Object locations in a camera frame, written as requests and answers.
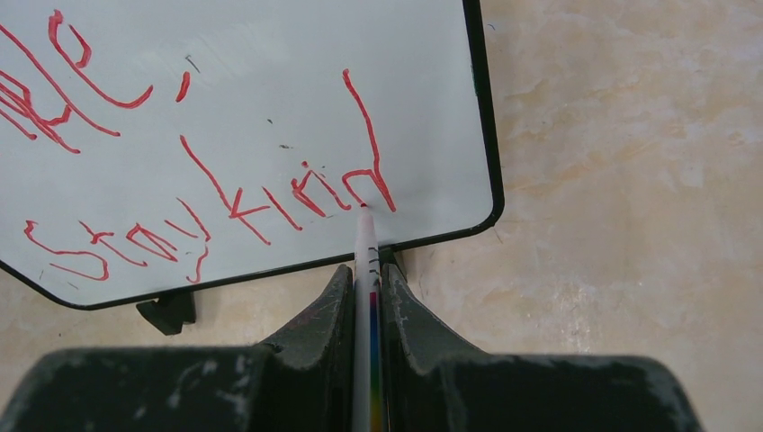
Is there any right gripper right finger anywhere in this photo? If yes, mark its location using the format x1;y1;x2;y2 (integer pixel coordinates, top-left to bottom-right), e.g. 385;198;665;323
381;264;701;431

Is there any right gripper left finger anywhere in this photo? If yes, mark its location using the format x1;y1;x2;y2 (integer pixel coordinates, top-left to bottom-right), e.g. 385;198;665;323
1;265;354;431

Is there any red capped white marker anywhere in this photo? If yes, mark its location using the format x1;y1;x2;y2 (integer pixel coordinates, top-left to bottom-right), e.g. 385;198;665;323
352;204;386;431

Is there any black framed whiteboard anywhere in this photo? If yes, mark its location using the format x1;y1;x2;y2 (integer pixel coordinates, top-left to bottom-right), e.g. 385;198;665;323
1;1;504;311

